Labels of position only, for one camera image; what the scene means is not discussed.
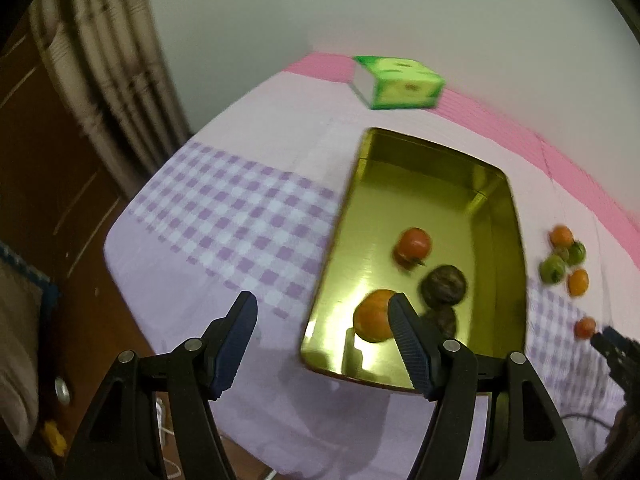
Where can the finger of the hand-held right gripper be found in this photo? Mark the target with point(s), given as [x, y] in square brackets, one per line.
[617, 355]

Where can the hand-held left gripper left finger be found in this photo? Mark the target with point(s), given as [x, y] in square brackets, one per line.
[235, 345]

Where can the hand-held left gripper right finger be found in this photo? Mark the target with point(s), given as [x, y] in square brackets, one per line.
[407, 345]

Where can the red tomato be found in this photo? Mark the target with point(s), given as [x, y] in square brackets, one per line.
[413, 245]
[584, 328]

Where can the large orange mandarin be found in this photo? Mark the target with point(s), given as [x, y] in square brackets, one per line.
[372, 316]

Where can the light green lime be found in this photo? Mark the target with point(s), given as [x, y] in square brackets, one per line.
[552, 269]

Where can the dark green tomato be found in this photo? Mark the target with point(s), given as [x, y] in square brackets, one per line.
[578, 253]

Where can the gold metal tray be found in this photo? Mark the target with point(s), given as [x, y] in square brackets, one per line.
[415, 185]

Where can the dark wrinkled passion fruit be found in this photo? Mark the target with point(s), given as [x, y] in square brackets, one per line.
[444, 321]
[444, 284]

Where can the round silver floor fitting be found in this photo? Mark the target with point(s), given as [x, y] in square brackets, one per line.
[62, 390]

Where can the small yellow object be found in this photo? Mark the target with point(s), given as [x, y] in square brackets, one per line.
[54, 437]

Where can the blue-edged floor mat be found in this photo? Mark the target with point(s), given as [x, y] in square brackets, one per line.
[27, 270]

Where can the green tissue pack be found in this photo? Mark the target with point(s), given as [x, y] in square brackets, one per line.
[405, 85]

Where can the beige patterned curtain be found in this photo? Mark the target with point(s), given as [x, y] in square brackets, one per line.
[110, 60]

